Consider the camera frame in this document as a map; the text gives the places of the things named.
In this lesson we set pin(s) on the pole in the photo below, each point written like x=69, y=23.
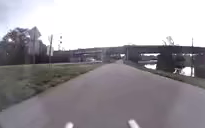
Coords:
x=192, y=58

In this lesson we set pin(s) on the grass field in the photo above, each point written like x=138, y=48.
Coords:
x=20, y=80

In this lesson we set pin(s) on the small sign on pole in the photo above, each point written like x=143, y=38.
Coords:
x=50, y=48

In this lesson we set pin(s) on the road sign on pole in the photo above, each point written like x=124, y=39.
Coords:
x=34, y=41

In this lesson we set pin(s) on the grey asphalt path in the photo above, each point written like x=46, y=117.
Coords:
x=113, y=93

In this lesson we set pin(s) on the vehicle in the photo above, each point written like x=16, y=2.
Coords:
x=90, y=60

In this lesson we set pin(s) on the robot's own part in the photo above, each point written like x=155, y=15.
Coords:
x=69, y=125
x=133, y=124

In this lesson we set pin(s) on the concrete bridge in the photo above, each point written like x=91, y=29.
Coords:
x=163, y=51

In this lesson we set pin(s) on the grass verge strip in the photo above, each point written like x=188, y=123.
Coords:
x=190, y=80

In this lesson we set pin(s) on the group of trees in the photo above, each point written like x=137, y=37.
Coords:
x=13, y=46

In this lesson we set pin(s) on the water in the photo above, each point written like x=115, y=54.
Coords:
x=186, y=70

